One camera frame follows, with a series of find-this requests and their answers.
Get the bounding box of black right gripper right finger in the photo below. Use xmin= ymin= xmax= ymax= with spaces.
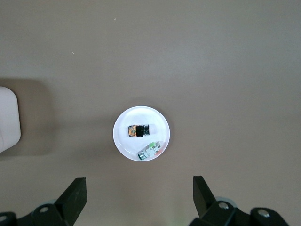
xmin=189 ymin=175 xmax=252 ymax=226

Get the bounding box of white lidded box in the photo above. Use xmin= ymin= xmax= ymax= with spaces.
xmin=0 ymin=86 xmax=22 ymax=154

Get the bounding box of green and white switch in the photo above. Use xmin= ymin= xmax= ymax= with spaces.
xmin=137 ymin=140 xmax=165 ymax=161

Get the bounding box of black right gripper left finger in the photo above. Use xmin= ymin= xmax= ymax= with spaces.
xmin=18 ymin=176 xmax=88 ymax=226

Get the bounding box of round pink plate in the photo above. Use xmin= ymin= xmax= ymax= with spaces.
xmin=112 ymin=105 xmax=171 ymax=161

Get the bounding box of orange and black switch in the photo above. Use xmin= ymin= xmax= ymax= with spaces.
xmin=127 ymin=124 xmax=151 ymax=138

